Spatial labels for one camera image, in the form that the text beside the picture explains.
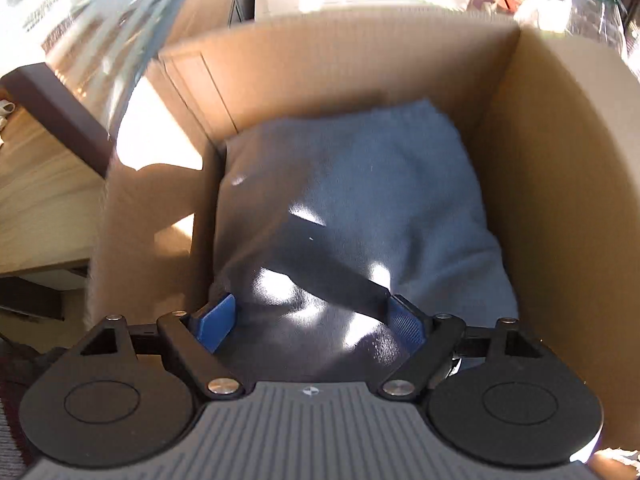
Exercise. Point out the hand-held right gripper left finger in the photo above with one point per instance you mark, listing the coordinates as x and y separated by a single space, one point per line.
217 322

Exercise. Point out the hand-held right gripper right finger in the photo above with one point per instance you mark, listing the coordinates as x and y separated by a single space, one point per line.
407 325

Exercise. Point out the grey pants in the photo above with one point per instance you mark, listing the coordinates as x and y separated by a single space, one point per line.
350 185

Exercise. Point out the cardboard box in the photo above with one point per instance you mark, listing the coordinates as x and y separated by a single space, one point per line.
310 65

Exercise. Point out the clear plastic bag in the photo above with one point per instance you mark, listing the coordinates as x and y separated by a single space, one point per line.
590 5

